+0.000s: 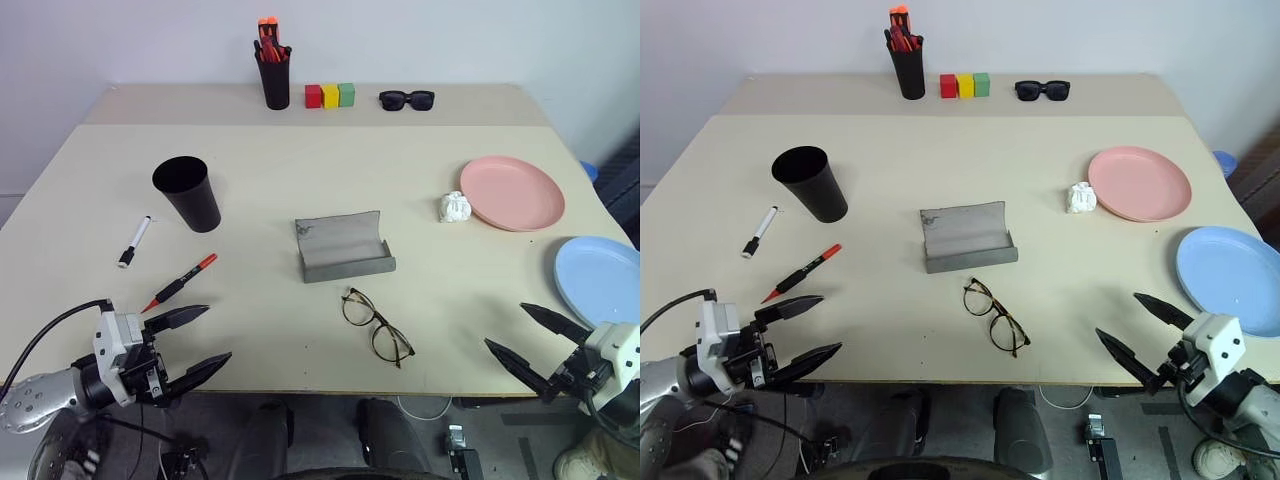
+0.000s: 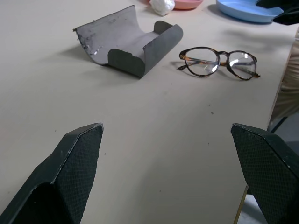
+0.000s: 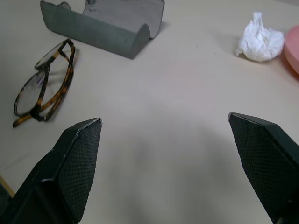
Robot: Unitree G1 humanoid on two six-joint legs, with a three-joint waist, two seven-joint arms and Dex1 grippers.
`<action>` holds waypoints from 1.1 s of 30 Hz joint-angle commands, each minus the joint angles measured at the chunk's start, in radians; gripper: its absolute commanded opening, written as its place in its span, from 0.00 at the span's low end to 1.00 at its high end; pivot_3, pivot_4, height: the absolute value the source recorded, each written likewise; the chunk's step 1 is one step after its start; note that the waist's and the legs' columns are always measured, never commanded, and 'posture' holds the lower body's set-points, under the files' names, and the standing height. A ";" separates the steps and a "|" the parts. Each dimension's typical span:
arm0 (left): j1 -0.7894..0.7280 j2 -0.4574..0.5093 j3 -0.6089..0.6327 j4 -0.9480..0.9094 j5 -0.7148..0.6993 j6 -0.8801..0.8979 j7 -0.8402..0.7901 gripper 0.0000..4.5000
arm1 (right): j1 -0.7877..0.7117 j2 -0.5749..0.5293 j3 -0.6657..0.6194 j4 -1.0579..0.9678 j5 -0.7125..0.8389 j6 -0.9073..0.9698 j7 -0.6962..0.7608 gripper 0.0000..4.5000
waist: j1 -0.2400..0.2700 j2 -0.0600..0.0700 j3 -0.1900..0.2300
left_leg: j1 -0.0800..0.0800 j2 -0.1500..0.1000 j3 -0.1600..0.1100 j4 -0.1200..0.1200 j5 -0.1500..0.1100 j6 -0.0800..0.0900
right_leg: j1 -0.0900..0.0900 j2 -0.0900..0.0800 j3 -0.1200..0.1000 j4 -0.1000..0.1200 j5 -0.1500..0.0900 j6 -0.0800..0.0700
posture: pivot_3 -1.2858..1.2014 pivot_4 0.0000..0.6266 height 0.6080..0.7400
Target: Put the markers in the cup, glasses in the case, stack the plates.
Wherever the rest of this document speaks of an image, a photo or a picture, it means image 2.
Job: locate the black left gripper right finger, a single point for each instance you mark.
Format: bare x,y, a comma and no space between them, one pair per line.
268,168

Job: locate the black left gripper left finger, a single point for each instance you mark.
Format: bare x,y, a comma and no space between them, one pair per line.
70,168

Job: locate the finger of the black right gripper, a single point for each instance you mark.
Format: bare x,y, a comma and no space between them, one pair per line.
265,2
288,15

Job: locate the grey glasses case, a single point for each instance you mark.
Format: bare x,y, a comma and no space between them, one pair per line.
130,46

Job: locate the blue plastic plate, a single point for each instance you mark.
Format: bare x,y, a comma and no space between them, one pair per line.
245,11

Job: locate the thin yellow table leg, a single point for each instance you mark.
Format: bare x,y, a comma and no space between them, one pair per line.
240,205

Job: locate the beige trousers of bystander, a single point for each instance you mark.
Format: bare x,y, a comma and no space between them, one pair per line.
289,81

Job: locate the pink plastic plate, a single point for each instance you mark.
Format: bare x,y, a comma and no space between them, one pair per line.
187,3

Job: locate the tortoiseshell round eyeglasses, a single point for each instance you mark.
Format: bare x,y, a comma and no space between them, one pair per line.
198,63

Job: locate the white crumpled paper ball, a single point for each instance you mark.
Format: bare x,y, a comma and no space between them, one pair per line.
162,5

